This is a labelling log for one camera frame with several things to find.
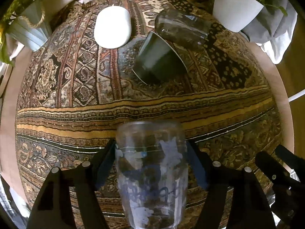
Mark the white plant pot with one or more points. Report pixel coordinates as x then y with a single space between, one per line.
234 6

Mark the white oval dish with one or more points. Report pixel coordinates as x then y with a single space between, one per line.
112 27

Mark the grey white cloth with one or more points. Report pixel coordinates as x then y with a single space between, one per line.
274 28

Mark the clear printed glass cup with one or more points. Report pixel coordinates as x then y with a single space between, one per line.
150 171

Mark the yellow-green leafy plant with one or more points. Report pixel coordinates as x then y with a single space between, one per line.
14 9

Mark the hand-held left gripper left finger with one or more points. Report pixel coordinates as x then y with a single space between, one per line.
104 165

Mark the pale ribbed plant pot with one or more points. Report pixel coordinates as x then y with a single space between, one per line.
29 26

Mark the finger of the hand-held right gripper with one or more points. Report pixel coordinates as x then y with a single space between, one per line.
274 167

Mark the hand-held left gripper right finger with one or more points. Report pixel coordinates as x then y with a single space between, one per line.
196 164

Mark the dark green cup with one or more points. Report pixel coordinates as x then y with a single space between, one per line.
159 60

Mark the patterned brown tablecloth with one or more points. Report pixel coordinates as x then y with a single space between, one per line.
95 95

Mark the clear plain glass cup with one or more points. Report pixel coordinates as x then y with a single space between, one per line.
182 27

